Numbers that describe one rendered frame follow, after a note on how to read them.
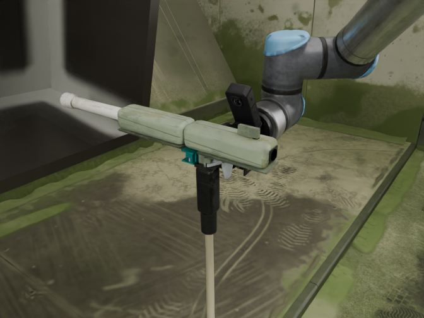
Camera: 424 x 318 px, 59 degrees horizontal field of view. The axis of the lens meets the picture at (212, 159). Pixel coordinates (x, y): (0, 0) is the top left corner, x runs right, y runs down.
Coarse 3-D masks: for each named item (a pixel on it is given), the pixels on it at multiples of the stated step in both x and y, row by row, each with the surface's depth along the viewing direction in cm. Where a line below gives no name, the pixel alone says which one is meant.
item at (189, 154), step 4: (184, 148) 64; (188, 148) 64; (188, 152) 63; (192, 152) 62; (188, 156) 63; (192, 156) 63; (196, 156) 63; (184, 160) 64; (188, 160) 64; (192, 160) 63; (196, 160) 63; (192, 164) 63
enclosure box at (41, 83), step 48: (0, 0) 82; (48, 0) 91; (96, 0) 82; (144, 0) 74; (0, 48) 86; (48, 48) 96; (96, 48) 86; (144, 48) 78; (0, 96) 91; (48, 96) 96; (96, 96) 92; (144, 96) 80; (0, 144) 73; (48, 144) 76; (96, 144) 79; (0, 192) 61
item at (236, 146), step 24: (72, 96) 78; (120, 120) 69; (144, 120) 66; (168, 120) 64; (192, 120) 64; (168, 144) 65; (192, 144) 61; (216, 144) 58; (240, 144) 56; (264, 144) 55; (216, 168) 64; (264, 168) 56; (216, 192) 66; (216, 216) 69
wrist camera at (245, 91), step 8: (232, 88) 67; (240, 88) 67; (248, 88) 67; (232, 96) 68; (240, 96) 67; (248, 96) 67; (232, 104) 69; (240, 104) 68; (248, 104) 68; (232, 112) 72; (240, 112) 71; (248, 112) 70; (256, 112) 71; (240, 120) 73; (248, 120) 72; (256, 120) 72
